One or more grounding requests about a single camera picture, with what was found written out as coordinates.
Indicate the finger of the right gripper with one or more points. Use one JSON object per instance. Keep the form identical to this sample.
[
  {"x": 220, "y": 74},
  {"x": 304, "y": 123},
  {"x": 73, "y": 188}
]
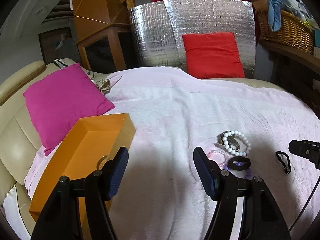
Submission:
[{"x": 306, "y": 149}]

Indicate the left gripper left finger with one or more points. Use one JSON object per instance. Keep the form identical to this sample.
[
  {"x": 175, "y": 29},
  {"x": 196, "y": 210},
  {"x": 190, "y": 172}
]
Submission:
[{"x": 60, "y": 217}]

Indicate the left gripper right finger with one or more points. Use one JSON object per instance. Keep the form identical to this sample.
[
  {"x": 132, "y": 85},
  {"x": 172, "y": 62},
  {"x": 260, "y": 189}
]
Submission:
[{"x": 261, "y": 215}]

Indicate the thick black hair scrunchie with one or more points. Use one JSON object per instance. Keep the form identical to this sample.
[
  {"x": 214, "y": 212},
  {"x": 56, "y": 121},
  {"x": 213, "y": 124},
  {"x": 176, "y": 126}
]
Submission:
[{"x": 239, "y": 163}]

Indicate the metal wristwatch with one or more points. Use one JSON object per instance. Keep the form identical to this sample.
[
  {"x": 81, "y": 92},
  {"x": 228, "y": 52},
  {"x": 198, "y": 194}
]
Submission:
[{"x": 230, "y": 138}]

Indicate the silver metal bangle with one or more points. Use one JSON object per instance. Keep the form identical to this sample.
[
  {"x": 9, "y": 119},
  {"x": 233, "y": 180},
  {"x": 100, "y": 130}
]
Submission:
[{"x": 101, "y": 162}]

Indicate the white cloth on sofa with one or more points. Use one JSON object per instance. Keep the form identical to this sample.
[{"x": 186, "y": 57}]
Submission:
[{"x": 13, "y": 216}]

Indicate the pale pink towel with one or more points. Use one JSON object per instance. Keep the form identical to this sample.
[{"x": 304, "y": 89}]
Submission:
[{"x": 161, "y": 196}]

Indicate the orange cardboard box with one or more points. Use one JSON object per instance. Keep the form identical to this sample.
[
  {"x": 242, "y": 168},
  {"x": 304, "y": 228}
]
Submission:
[{"x": 77, "y": 157}]

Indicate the beige leather sofa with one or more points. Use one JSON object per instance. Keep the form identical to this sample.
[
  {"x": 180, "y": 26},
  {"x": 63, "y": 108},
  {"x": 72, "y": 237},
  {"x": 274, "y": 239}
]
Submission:
[{"x": 19, "y": 139}]

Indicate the magenta pillow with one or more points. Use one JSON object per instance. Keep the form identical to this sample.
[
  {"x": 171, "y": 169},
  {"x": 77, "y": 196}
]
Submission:
[{"x": 59, "y": 100}]

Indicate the wicker basket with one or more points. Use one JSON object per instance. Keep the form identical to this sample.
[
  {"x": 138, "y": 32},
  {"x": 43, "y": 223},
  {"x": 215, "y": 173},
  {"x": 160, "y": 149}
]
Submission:
[{"x": 293, "y": 32}]

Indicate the red pillow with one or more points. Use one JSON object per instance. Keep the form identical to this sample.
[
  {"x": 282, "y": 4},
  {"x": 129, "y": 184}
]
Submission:
[{"x": 212, "y": 55}]

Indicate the patterned fabric pouch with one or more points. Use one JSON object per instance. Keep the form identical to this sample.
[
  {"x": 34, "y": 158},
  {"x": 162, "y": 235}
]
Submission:
[{"x": 101, "y": 81}]

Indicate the blue cloth in basket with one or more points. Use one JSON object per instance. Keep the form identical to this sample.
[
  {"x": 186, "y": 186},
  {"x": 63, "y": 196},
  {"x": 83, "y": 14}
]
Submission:
[{"x": 274, "y": 14}]

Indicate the silver insulation foil sheet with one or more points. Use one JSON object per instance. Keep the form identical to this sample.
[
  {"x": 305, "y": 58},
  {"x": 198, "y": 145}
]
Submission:
[{"x": 158, "y": 28}]

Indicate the wooden cabinet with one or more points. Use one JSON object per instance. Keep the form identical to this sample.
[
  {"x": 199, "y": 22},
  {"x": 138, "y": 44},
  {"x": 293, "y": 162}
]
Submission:
[{"x": 105, "y": 40}]

